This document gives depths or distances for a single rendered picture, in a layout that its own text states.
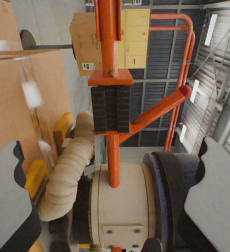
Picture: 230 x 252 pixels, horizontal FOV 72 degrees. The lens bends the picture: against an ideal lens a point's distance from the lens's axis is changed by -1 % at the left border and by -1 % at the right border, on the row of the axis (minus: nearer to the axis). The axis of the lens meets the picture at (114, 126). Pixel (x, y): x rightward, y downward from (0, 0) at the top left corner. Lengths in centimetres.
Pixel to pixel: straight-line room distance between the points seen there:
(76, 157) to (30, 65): 16
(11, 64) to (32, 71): 5
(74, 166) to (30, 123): 10
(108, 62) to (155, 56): 1094
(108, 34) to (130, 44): 729
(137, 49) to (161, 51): 382
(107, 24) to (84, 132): 18
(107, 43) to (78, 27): 175
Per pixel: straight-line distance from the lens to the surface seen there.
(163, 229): 33
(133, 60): 761
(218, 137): 697
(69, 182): 22
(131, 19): 744
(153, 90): 1177
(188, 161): 37
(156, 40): 1097
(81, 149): 25
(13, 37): 110
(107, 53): 22
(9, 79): 25
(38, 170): 27
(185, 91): 27
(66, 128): 39
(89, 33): 195
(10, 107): 24
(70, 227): 35
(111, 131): 24
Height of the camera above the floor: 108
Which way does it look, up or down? level
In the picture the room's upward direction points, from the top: 89 degrees clockwise
